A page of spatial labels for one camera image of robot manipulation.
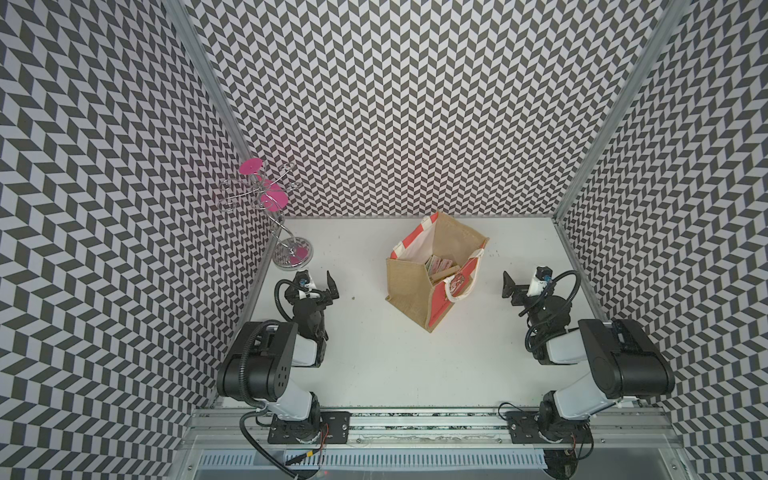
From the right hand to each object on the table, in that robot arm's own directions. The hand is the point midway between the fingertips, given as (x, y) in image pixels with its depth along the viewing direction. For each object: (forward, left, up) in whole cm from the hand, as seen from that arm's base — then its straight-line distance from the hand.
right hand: (519, 274), depth 90 cm
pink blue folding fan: (+7, +22, -5) cm, 24 cm away
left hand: (0, +62, +1) cm, 62 cm away
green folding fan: (+8, +27, -5) cm, 28 cm away
